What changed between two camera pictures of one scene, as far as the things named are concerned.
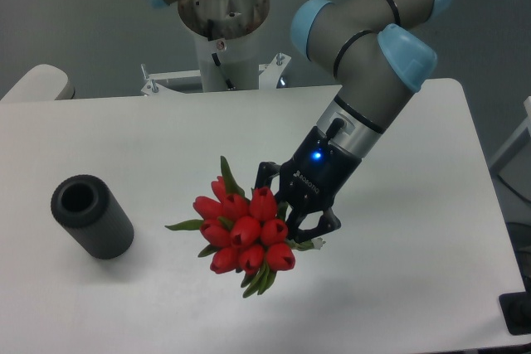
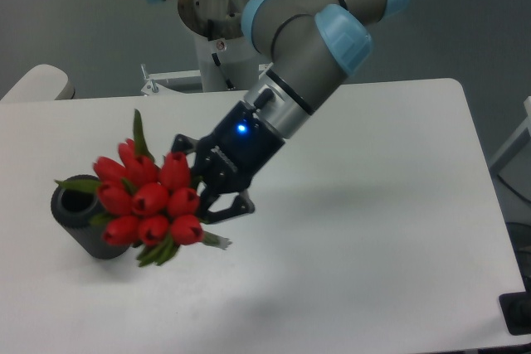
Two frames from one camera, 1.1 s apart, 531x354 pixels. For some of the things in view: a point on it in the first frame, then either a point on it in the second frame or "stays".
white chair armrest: x=41 y=83 stays
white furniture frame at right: x=525 y=128 stays
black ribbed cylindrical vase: x=85 y=209 stays
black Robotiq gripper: x=313 y=177 -> x=230 y=157
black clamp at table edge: x=516 y=310 stays
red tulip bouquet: x=245 y=234 -> x=147 y=201
